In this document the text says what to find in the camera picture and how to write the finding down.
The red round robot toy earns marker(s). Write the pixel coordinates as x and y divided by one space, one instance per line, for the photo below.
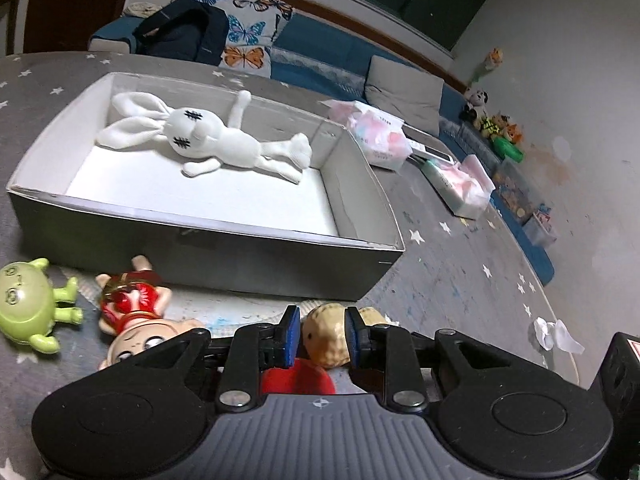
304 377

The clear plastic storage bin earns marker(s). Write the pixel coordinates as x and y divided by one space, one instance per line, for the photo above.
520 196

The pink white tissue pack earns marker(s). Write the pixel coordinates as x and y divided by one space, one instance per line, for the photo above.
379 134

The crumpled white paper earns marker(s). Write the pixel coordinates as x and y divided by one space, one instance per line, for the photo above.
555 334

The dark blue backpack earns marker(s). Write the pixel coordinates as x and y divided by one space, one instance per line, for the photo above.
184 30

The butterfly print pillow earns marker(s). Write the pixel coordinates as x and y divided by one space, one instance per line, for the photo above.
254 26

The small plush toys pile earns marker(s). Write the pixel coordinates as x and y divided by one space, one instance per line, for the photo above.
501 125

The beige peanut toy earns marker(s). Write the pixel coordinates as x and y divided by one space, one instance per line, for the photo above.
324 338

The panda plush toy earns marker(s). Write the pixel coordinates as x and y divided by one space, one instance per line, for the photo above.
474 109

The orange flower doll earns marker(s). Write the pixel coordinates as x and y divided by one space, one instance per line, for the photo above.
492 60

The green one-eyed monster toy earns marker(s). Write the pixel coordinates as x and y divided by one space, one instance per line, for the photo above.
31 305

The blue sofa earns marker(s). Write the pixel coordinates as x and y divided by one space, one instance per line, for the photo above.
322 58

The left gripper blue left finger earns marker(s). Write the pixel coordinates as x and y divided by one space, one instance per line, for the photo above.
288 336

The white plush rabbit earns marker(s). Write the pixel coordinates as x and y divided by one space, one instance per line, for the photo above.
202 138

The grey cushion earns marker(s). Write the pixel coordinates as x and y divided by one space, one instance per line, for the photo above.
405 92

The green bowl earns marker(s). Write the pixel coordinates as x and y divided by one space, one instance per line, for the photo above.
506 149

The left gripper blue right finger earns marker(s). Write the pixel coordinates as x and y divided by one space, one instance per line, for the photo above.
357 336

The black haired doll figure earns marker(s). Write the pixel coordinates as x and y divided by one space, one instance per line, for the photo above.
132 310

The grey white cardboard box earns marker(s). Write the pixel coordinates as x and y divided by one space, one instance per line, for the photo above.
332 235

